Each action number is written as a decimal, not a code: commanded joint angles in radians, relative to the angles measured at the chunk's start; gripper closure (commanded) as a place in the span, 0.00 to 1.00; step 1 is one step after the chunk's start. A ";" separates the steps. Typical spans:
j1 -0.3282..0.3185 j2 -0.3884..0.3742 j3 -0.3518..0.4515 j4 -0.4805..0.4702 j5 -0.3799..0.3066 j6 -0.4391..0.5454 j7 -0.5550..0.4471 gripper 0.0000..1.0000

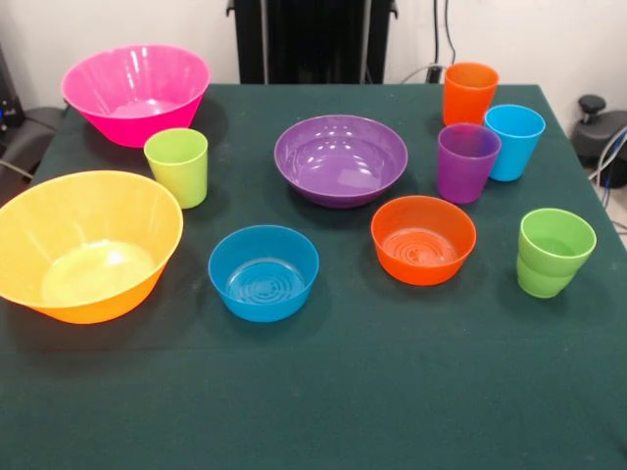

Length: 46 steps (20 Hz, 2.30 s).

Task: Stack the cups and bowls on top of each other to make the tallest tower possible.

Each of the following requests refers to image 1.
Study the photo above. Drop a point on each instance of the black equipment with knob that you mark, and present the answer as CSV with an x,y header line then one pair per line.
x,y
600,132

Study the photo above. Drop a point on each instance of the dark green tablecloth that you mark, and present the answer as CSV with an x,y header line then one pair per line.
x,y
343,391

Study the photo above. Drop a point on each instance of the blue cup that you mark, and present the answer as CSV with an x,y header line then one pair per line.
x,y
519,147

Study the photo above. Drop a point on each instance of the small blue bowl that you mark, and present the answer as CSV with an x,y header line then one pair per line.
x,y
264,306

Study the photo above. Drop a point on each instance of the purple bowl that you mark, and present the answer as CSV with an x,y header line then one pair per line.
x,y
343,161

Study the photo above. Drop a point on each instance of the large pink bowl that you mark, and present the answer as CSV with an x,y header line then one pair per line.
x,y
98,83

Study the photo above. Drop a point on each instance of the lime yellow cup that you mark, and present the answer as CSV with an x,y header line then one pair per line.
x,y
181,181

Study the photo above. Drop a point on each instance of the green cup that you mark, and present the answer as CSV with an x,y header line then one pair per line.
x,y
544,284
558,230

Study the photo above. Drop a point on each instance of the purple cup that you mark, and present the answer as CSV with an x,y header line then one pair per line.
x,y
463,181

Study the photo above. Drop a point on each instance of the black computer tower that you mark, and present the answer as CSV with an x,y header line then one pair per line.
x,y
7,98

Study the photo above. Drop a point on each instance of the large orange yellow bowl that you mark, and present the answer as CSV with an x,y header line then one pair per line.
x,y
73,210

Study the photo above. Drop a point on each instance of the orange cup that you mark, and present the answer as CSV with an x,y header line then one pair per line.
x,y
465,105

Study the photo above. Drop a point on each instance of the small orange bowl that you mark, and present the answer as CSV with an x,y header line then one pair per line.
x,y
421,274

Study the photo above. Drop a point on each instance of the black power adapter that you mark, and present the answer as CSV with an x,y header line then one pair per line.
x,y
434,73

